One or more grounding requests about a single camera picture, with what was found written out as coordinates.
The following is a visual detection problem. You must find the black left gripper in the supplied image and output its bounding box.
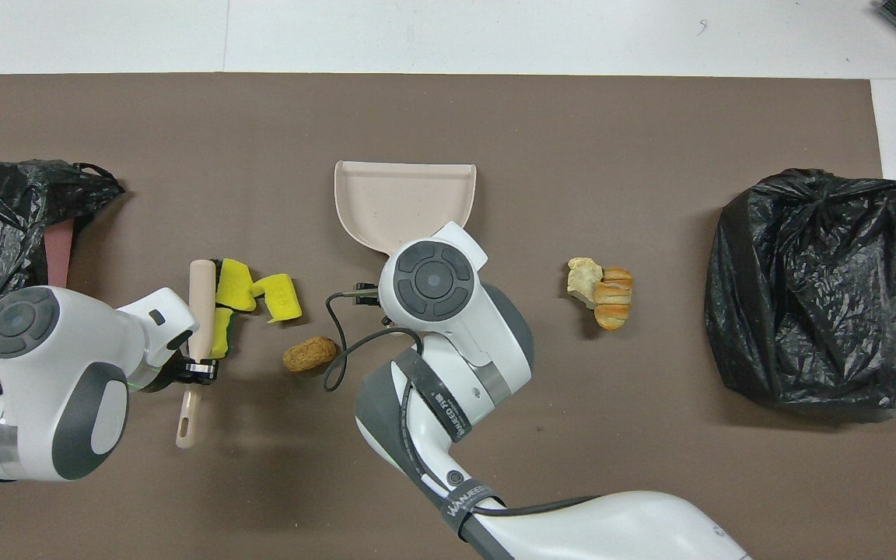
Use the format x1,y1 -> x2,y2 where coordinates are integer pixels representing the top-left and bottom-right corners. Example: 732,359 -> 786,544
137,350 -> 219,392

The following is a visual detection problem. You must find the yellow sponge piece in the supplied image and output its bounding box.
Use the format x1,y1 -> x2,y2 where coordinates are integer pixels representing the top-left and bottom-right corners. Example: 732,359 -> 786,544
217,258 -> 256,313
252,273 -> 303,324
211,307 -> 235,360

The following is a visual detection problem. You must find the beige hand brush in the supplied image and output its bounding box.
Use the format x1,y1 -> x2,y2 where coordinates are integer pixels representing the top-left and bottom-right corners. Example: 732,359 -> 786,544
176,259 -> 217,450

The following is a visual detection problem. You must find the brown bread roll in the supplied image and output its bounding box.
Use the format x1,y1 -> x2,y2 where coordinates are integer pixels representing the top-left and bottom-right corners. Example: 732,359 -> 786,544
282,336 -> 338,373

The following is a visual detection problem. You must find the beige plastic dustpan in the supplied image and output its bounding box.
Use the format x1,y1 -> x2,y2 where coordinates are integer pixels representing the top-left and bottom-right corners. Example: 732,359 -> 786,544
334,161 -> 478,257

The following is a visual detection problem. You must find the pale bread piece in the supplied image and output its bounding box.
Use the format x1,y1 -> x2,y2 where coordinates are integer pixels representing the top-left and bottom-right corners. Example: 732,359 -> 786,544
567,257 -> 604,310

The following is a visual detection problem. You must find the golden croissant piece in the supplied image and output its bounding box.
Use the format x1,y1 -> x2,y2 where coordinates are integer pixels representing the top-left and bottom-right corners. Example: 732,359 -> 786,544
593,267 -> 634,331

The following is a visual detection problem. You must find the black trash bag bin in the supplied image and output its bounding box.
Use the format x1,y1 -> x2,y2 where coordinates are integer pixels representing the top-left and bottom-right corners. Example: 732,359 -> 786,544
705,169 -> 896,411

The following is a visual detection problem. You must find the pink box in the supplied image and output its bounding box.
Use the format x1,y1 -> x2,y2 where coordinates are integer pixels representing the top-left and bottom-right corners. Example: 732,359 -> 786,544
47,219 -> 75,287

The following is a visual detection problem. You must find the brown table mat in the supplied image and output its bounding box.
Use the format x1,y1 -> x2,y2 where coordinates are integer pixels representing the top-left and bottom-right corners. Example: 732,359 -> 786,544
0,74 -> 896,560

